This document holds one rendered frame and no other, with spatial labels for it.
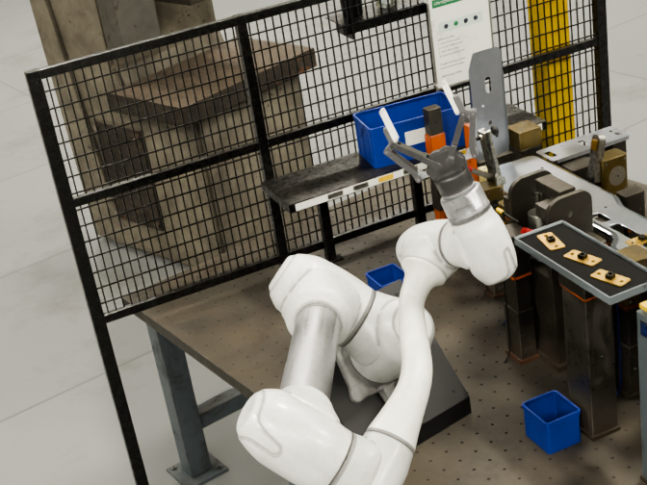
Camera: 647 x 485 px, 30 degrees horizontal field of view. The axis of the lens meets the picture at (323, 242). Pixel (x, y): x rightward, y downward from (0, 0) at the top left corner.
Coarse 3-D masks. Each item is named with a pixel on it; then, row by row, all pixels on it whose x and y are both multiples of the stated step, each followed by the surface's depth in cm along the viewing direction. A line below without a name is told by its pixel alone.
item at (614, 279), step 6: (600, 270) 265; (606, 270) 264; (594, 276) 263; (600, 276) 263; (606, 276) 261; (612, 276) 261; (618, 276) 261; (606, 282) 261; (612, 282) 260; (618, 282) 259; (624, 282) 259
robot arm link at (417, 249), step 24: (408, 240) 257; (432, 240) 252; (408, 264) 253; (432, 264) 251; (408, 288) 251; (432, 288) 255; (408, 312) 246; (408, 336) 240; (408, 360) 234; (408, 384) 230; (384, 408) 229; (408, 408) 227; (384, 432) 224; (408, 432) 225
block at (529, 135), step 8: (528, 120) 375; (512, 128) 372; (520, 128) 371; (528, 128) 370; (536, 128) 369; (512, 136) 372; (520, 136) 368; (528, 136) 369; (536, 136) 370; (512, 144) 373; (520, 144) 369; (528, 144) 370; (536, 144) 372; (512, 152) 376; (520, 152) 370; (528, 152) 372
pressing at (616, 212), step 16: (528, 160) 364; (544, 160) 362; (512, 176) 355; (560, 176) 350; (576, 176) 349; (592, 192) 337; (608, 192) 336; (592, 208) 329; (608, 208) 327; (624, 208) 327; (608, 224) 319; (624, 224) 317; (640, 224) 316; (624, 240) 310
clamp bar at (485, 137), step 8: (496, 128) 333; (480, 136) 332; (488, 136) 332; (488, 144) 333; (488, 152) 334; (488, 160) 336; (496, 160) 336; (488, 168) 339; (496, 168) 337; (496, 176) 338
